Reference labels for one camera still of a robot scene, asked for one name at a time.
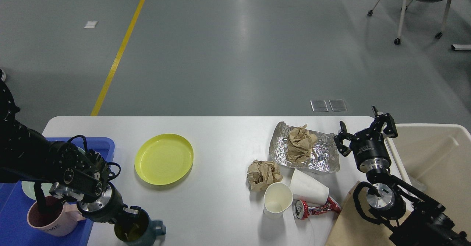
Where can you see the black and white shoe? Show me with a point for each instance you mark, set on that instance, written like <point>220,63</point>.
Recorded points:
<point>3,75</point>

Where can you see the beige plastic bin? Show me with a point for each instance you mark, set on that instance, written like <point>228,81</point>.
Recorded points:
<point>437,160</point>

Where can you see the white floor marker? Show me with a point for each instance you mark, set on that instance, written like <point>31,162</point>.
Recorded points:
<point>91,24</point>

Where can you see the dark teal mug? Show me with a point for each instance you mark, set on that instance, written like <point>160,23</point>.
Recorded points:
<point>148,233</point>

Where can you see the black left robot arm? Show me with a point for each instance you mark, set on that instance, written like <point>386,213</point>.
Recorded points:
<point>81,177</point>

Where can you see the yellow plastic plate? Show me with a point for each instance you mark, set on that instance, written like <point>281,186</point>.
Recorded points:
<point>164,159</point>

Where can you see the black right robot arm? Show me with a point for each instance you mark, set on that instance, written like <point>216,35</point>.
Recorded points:
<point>413,217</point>

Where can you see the pink mug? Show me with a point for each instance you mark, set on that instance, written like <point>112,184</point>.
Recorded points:
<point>60,219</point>

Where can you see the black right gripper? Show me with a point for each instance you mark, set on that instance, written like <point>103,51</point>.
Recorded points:
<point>368,146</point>

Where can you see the upright white paper cup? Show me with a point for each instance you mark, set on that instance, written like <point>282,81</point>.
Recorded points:
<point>277,198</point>

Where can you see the pale green plate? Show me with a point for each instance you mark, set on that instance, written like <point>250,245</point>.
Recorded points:
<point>28,189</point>

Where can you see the left metal floor plate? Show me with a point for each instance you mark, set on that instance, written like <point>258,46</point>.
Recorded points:
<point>319,106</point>

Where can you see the crushed red soda can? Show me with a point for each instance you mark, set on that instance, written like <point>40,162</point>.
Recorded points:
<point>301,210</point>

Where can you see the metal floor plate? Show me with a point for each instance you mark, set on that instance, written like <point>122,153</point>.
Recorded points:
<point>319,106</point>
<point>338,105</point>

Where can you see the white bar on floor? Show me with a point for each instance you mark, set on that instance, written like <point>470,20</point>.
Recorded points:
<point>461,47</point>

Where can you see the crumpled brown paper on foil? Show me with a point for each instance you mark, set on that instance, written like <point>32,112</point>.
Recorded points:
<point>300,143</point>

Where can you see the crumpled brown paper ball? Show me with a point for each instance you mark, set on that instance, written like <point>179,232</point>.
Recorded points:
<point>261,174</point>

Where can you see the tipped white paper cup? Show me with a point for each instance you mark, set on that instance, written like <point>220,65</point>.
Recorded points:
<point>307,188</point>

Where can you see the crumpled aluminium foil sheet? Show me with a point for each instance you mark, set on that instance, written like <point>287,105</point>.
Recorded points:
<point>324,156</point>

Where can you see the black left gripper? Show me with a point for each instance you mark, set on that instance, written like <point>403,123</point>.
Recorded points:
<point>110,208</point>

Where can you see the right metal floor plate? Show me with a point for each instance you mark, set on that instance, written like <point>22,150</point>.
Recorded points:
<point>338,105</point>

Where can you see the blue plastic tray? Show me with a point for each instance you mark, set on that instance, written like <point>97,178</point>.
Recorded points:
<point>15,231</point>

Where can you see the brown paper bag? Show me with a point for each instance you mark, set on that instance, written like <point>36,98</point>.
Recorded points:
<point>351,230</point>

